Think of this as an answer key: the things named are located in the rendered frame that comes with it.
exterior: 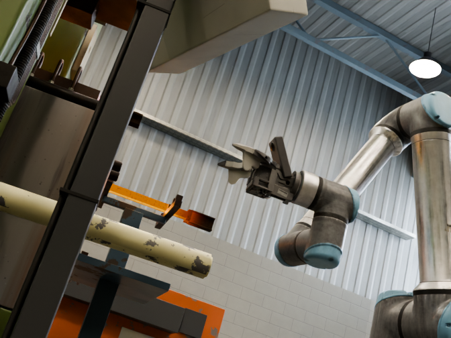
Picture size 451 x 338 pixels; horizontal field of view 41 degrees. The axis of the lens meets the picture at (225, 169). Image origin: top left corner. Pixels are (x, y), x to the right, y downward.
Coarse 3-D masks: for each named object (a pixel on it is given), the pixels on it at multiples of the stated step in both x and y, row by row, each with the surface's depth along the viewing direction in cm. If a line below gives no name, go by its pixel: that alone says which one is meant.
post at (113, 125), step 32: (160, 0) 94; (160, 32) 92; (128, 64) 89; (128, 96) 87; (96, 128) 84; (96, 160) 83; (96, 192) 82; (64, 224) 79; (64, 256) 78; (32, 288) 76; (64, 288) 77; (32, 320) 75
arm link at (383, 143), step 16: (384, 128) 185; (368, 144) 184; (384, 144) 183; (400, 144) 185; (352, 160) 181; (368, 160) 179; (384, 160) 182; (352, 176) 175; (368, 176) 178; (304, 224) 165; (288, 240) 162; (288, 256) 161
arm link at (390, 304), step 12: (384, 300) 179; (396, 300) 176; (408, 300) 174; (384, 312) 177; (396, 312) 172; (372, 324) 180; (384, 324) 175; (396, 324) 170; (372, 336) 177; (384, 336) 173; (396, 336) 170
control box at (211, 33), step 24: (192, 0) 99; (216, 0) 95; (240, 0) 90; (264, 0) 86; (288, 0) 88; (168, 24) 105; (192, 24) 100; (216, 24) 95; (240, 24) 91; (264, 24) 92; (168, 48) 105; (192, 48) 100; (216, 48) 102; (168, 72) 114
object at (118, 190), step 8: (112, 184) 190; (112, 192) 192; (120, 192) 190; (128, 192) 191; (136, 192) 192; (136, 200) 192; (144, 200) 192; (152, 200) 193; (152, 208) 195; (160, 208) 193; (176, 216) 196; (184, 216) 194; (192, 216) 196; (200, 216) 197; (208, 216) 197; (192, 224) 195; (200, 224) 196; (208, 224) 197
